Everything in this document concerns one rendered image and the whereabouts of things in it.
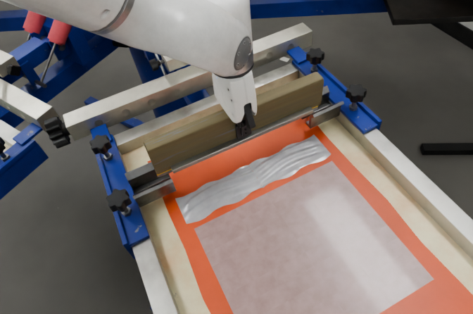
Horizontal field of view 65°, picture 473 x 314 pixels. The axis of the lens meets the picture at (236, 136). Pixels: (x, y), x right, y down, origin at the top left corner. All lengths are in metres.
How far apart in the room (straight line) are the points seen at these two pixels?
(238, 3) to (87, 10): 0.25
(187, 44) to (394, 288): 0.55
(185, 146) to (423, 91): 2.01
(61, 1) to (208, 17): 0.15
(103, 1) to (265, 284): 0.55
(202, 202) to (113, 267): 1.16
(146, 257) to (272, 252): 0.24
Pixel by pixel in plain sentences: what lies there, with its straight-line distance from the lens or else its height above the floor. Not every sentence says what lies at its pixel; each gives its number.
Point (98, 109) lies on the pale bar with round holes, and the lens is 0.95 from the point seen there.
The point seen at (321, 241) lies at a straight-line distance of 0.76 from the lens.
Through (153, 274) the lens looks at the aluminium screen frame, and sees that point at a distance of 0.73.
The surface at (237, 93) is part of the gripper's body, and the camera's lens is 0.62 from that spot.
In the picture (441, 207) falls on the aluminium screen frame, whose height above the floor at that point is 0.99.
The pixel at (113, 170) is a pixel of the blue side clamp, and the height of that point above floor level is 1.00.
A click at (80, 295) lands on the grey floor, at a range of 1.93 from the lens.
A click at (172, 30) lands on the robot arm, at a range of 0.41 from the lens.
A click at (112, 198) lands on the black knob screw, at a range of 0.75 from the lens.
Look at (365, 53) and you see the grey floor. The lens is 2.74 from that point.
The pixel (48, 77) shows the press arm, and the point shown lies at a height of 0.93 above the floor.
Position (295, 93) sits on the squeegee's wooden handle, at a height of 1.13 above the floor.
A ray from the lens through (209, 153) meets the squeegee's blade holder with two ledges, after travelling 0.73.
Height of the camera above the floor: 1.65
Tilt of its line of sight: 50 degrees down
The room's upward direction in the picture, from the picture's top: 8 degrees counter-clockwise
